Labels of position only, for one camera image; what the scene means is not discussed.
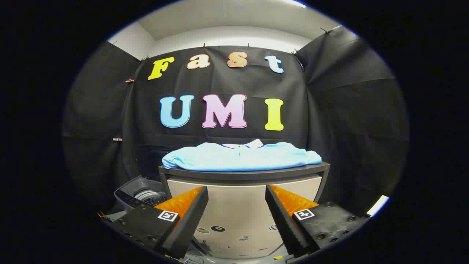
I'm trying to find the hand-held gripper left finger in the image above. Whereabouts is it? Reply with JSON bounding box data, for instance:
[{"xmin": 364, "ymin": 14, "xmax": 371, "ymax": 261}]
[{"xmin": 109, "ymin": 186, "xmax": 209, "ymax": 260}]

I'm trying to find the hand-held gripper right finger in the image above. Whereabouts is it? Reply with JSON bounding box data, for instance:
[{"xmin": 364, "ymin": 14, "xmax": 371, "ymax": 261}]
[{"xmin": 265, "ymin": 184, "xmax": 370, "ymax": 260}]

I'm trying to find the grey washing machine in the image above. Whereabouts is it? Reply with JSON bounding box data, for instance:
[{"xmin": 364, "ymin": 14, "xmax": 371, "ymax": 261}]
[{"xmin": 114, "ymin": 175, "xmax": 170, "ymax": 214}]

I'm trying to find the light blue polo shirt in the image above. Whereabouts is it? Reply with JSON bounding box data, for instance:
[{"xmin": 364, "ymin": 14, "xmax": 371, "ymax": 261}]
[{"xmin": 162, "ymin": 139, "xmax": 322, "ymax": 172}]

